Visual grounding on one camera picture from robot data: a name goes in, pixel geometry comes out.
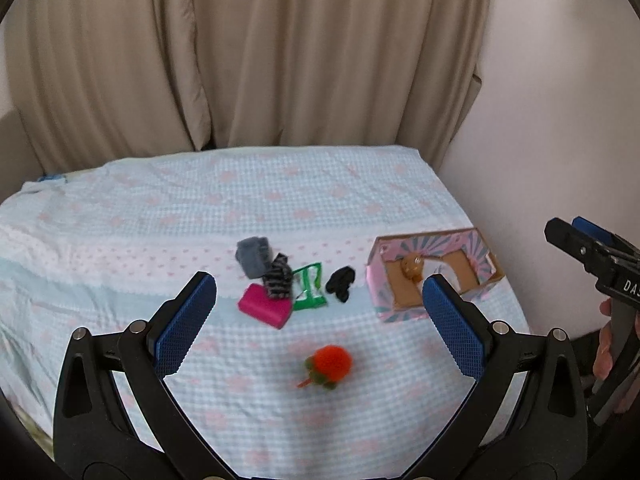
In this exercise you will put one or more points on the light blue checked blanket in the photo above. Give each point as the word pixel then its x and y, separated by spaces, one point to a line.
pixel 150 220

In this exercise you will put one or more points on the small blue cloth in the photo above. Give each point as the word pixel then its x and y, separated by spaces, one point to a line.
pixel 52 178

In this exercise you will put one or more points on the brown plush toy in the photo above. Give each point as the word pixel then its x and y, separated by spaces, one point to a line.
pixel 412 266

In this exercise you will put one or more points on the grey folded cloth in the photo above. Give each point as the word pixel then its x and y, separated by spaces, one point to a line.
pixel 254 255

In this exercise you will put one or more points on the green plastic packet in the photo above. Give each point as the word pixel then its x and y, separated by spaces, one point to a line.
pixel 309 290

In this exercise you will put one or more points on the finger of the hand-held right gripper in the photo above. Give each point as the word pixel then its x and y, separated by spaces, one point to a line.
pixel 597 230
pixel 582 250

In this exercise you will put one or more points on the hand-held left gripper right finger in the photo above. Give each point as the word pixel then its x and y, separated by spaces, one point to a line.
pixel 452 327

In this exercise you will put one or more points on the orange plush strawberry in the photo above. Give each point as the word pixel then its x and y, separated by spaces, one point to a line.
pixel 327 360

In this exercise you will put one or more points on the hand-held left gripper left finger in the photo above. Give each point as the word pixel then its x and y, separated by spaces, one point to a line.
pixel 186 327

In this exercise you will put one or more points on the black grey striped sock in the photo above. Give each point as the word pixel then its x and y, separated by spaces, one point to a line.
pixel 278 277

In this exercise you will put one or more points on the person's right hand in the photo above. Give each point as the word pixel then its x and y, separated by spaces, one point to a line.
pixel 604 350

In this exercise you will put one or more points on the beige curtain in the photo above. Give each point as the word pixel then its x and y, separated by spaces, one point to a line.
pixel 250 60

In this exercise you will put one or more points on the magenta pouch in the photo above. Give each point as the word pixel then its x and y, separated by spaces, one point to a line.
pixel 264 306

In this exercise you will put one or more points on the pink cardboard box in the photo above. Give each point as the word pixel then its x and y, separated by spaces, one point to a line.
pixel 400 300

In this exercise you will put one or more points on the white cloth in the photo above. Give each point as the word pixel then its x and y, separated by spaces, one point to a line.
pixel 450 272

